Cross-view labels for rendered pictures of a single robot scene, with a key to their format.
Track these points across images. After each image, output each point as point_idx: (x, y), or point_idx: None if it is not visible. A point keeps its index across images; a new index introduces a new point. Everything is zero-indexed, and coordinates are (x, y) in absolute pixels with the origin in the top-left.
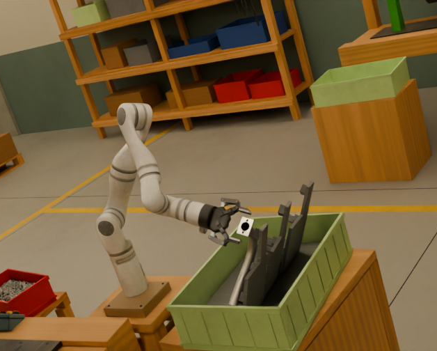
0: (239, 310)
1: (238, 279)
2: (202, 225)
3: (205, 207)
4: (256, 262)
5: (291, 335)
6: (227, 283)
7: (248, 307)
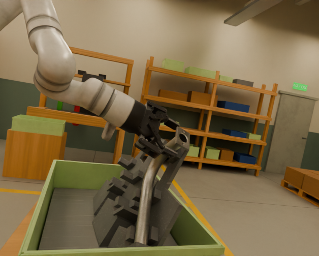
0: (166, 254)
1: (144, 209)
2: (131, 122)
3: (138, 101)
4: (71, 202)
5: None
6: (51, 222)
7: (182, 247)
